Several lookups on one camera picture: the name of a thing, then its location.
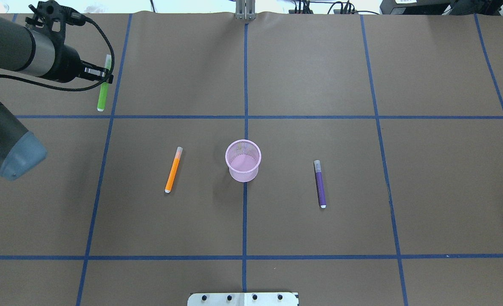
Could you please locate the black camera cable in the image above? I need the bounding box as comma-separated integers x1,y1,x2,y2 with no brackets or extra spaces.
0,15,116,92

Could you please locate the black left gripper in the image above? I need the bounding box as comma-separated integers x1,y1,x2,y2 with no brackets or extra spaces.
54,45,114,85

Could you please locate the pink mesh pen holder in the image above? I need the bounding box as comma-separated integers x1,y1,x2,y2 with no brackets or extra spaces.
224,139,262,183

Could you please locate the aluminium frame post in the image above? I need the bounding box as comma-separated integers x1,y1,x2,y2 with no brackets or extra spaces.
234,0,257,21

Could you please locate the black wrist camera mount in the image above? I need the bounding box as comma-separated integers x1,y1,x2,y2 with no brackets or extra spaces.
25,0,86,40

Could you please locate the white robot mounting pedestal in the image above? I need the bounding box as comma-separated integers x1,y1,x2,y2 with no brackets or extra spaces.
187,292,300,306

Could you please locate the green highlighter pen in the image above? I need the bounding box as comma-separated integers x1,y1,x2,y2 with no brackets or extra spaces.
97,54,112,112

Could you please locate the orange highlighter pen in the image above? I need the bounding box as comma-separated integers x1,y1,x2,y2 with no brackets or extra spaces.
164,147,183,194

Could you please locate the purple highlighter pen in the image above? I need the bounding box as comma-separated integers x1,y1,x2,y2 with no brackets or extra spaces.
314,159,327,209

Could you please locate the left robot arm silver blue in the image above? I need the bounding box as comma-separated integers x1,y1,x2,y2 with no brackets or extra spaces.
0,0,115,181

